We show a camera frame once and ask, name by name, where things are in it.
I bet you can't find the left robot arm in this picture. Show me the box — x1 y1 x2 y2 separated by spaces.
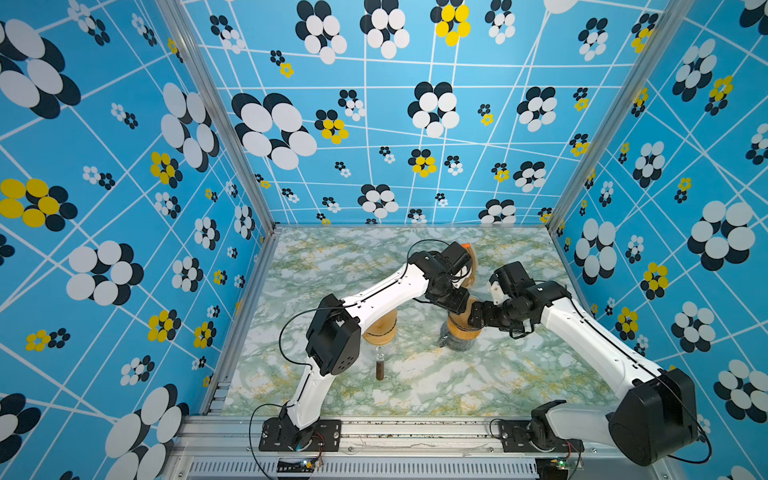
278 242 475 450

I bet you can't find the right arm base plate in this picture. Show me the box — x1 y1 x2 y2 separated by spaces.
489 419 584 455

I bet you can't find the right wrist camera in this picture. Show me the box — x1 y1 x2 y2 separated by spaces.
487 281 507 305

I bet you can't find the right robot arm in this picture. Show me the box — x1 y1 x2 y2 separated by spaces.
468 262 701 466

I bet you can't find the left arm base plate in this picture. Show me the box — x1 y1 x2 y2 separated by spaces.
258 417 342 453

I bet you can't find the orange coffee filter pack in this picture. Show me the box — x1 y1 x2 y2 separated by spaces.
460 243 478 289

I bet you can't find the grey glass pitcher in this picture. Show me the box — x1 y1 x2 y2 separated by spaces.
437 332 476 352

